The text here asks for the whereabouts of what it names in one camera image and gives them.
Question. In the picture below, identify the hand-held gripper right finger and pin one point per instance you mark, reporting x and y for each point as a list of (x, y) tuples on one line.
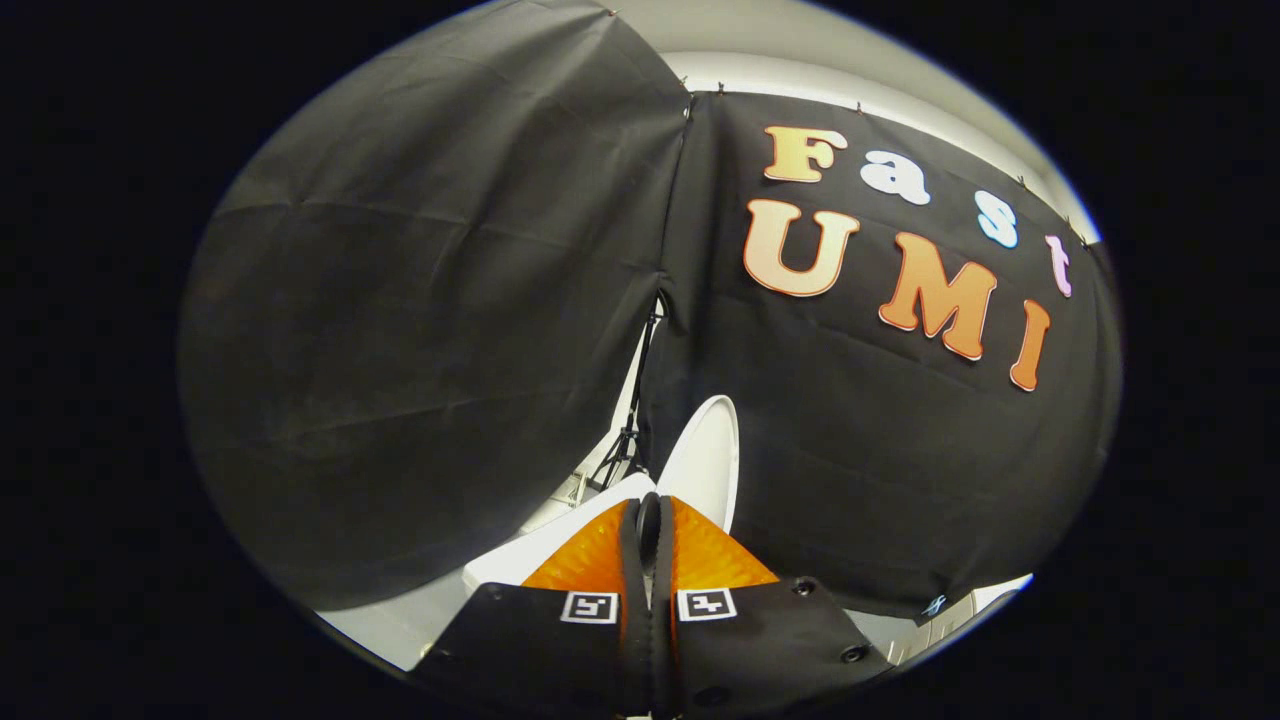
[(662, 590)]

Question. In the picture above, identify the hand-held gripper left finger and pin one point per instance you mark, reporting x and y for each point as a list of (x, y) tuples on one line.
[(636, 590)]

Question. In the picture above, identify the black tripod stand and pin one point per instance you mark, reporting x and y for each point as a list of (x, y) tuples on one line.
[(632, 420)]

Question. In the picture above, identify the black backdrop cloth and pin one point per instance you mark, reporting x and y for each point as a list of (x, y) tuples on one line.
[(420, 330)]

